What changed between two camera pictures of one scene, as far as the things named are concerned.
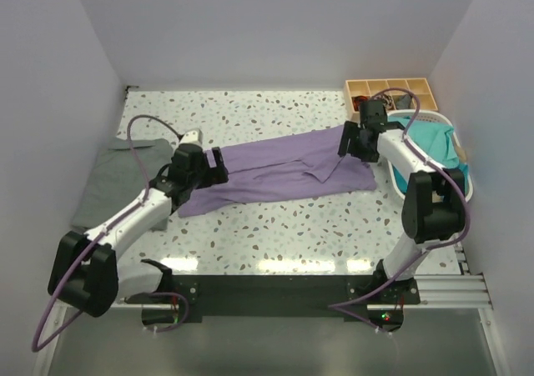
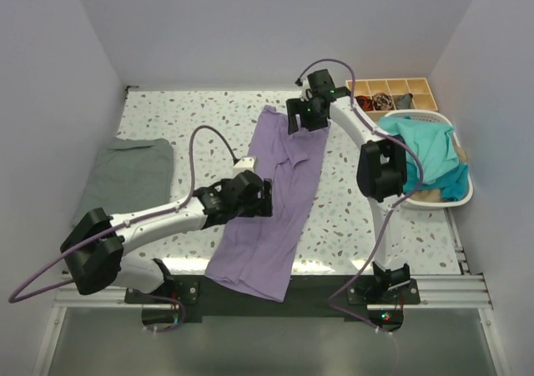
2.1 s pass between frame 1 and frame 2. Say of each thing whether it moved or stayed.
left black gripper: moved
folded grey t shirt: stayed
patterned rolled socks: stayed
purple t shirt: moved
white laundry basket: stayed
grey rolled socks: stayed
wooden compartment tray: stayed
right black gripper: moved
